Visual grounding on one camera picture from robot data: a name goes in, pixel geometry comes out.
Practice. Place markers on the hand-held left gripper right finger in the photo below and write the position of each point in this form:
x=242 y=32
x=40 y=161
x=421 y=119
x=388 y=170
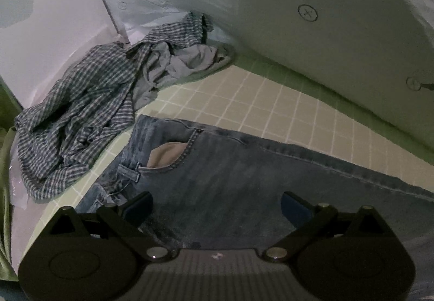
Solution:
x=294 y=206

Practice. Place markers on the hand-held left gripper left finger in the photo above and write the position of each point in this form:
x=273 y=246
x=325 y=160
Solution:
x=137 y=207

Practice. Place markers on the blue denim jeans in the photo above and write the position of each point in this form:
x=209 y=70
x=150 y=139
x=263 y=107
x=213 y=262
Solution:
x=234 y=182

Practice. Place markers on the blue checked shirt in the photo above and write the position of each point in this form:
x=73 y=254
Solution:
x=81 y=107

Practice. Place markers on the green cloth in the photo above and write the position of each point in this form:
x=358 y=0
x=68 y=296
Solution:
x=5 y=192

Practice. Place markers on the grey cloth garment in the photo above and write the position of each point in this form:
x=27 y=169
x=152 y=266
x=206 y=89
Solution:
x=179 y=65

